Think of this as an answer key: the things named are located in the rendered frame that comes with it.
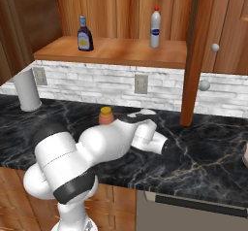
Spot wooden base cabinets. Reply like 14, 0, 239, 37
0, 166, 139, 231

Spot grey dishwasher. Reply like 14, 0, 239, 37
135, 189, 248, 231

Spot grey wall outlet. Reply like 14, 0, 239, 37
134, 74, 149, 95
33, 66, 48, 86

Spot white bottle red cap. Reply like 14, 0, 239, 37
148, 6, 162, 50

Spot red ketchup bottle yellow cap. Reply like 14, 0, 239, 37
98, 106, 114, 126

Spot closed wooden cabinet door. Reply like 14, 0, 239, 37
201, 0, 248, 77

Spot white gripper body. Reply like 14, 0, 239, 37
126, 108, 158, 123

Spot open wooden cabinet door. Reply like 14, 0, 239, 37
179, 0, 234, 127

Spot dark dishwasher handle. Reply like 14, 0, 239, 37
154, 192, 248, 218

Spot open wooden wall cabinet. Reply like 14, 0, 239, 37
16, 0, 199, 70

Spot dark sauce bottle yellow label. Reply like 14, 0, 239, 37
77, 16, 95, 52

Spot dark open cabinet door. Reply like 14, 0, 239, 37
0, 0, 36, 85

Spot grey paper towel roll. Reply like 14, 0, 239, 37
12, 67, 43, 113

